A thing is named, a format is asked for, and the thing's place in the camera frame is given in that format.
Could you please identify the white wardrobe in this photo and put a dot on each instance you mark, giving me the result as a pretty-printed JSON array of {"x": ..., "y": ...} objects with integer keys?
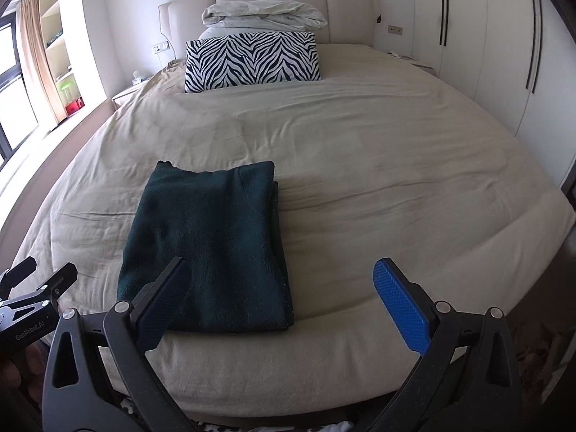
[{"x": 486, "y": 31}]

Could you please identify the white wall socket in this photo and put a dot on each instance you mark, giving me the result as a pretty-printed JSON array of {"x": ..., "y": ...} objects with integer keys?
[{"x": 161, "y": 47}]

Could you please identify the large black framed window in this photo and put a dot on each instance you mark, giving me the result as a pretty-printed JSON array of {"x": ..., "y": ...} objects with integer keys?
[{"x": 13, "y": 85}]

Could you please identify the white nightstand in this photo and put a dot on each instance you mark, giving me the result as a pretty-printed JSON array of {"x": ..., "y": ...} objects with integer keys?
[
  {"x": 128, "y": 94},
  {"x": 418, "y": 65}
]

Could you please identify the beige wall socket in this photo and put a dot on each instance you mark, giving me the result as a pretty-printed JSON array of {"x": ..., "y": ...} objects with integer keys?
[{"x": 395, "y": 30}]

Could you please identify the white tissue box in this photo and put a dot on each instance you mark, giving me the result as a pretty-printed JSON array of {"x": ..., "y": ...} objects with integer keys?
[{"x": 137, "y": 78}]

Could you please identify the zebra print pillow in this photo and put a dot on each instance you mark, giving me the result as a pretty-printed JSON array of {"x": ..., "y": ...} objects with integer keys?
[{"x": 252, "y": 63}]

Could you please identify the dark green knit sweater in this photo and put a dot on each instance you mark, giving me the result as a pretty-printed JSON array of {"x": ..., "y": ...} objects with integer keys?
[{"x": 202, "y": 234}]

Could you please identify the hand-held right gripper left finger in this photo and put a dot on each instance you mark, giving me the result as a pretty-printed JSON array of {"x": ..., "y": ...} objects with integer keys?
[{"x": 155, "y": 315}]

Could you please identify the red box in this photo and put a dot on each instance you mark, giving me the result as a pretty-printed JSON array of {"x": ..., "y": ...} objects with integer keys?
[{"x": 74, "y": 107}]

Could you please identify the bed with beige sheet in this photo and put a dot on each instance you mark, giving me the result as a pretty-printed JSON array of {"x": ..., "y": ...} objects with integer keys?
[{"x": 382, "y": 166}]

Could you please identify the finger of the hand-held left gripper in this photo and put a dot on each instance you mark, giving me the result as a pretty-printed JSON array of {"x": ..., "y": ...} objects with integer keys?
[
  {"x": 20, "y": 271},
  {"x": 58, "y": 281}
]

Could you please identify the person's left hand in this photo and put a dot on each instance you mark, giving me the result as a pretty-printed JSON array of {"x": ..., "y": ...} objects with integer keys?
[{"x": 33, "y": 362}]

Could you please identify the white open shelf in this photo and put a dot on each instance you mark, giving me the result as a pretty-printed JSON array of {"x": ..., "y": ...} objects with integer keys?
[{"x": 58, "y": 18}]

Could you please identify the folded white duvet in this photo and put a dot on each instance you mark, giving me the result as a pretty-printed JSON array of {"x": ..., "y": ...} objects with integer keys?
[{"x": 265, "y": 15}]

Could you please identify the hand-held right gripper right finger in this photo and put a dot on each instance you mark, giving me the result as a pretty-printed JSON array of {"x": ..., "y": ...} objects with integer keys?
[{"x": 400, "y": 306}]

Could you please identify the beige curtain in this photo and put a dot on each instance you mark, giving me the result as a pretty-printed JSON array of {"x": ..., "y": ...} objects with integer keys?
[{"x": 38, "y": 63}]

